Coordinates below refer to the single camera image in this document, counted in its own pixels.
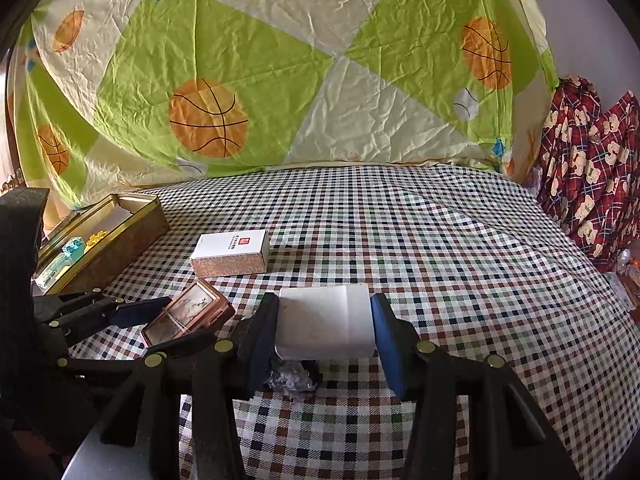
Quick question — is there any basketball print quilt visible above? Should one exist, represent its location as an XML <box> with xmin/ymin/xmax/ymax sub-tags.
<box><xmin>10</xmin><ymin>0</ymin><xmax>561</xmax><ymax>211</ymax></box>

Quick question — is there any sun print toy block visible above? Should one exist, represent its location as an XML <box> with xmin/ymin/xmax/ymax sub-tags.
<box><xmin>60</xmin><ymin>236</ymin><xmax>87</xmax><ymax>264</ymax></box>

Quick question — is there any white box with red label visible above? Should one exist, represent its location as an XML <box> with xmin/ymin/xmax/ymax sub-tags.
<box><xmin>190</xmin><ymin>228</ymin><xmax>272</xmax><ymax>279</ymax></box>

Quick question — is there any gold tin box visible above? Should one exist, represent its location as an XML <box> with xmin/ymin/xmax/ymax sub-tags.
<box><xmin>32</xmin><ymin>192</ymin><xmax>171</xmax><ymax>295</ymax></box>

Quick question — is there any clear bag of small parts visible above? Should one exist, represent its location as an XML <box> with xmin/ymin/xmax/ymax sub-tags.
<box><xmin>265</xmin><ymin>357</ymin><xmax>321</xmax><ymax>393</ymax></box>

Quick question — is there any small brown box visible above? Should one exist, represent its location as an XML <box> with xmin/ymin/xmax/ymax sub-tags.
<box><xmin>140</xmin><ymin>280</ymin><xmax>236</xmax><ymax>348</ymax></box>

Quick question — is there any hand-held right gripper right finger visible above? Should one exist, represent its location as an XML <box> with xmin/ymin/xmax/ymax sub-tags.
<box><xmin>370</xmin><ymin>292</ymin><xmax>581</xmax><ymax>480</ymax></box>

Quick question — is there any red plaid bear print cloth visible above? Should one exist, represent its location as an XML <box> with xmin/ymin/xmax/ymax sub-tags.
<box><xmin>520</xmin><ymin>76</ymin><xmax>640</xmax><ymax>281</ymax></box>

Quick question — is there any plain white box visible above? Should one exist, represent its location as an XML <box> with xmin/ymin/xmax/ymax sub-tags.
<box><xmin>276</xmin><ymin>284</ymin><xmax>376</xmax><ymax>361</ymax></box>

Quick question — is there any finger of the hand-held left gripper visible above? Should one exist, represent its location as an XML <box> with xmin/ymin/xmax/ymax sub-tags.
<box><xmin>57</xmin><ymin>329</ymin><xmax>217</xmax><ymax>371</ymax></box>
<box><xmin>32</xmin><ymin>290</ymin><xmax>173</xmax><ymax>347</ymax></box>

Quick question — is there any checked bed sheet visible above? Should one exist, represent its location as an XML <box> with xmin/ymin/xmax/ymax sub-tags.
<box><xmin>30</xmin><ymin>162</ymin><xmax>638</xmax><ymax>480</ymax></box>

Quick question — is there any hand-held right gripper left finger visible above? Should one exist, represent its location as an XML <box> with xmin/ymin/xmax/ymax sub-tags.
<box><xmin>100</xmin><ymin>291</ymin><xmax>282</xmax><ymax>480</ymax></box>

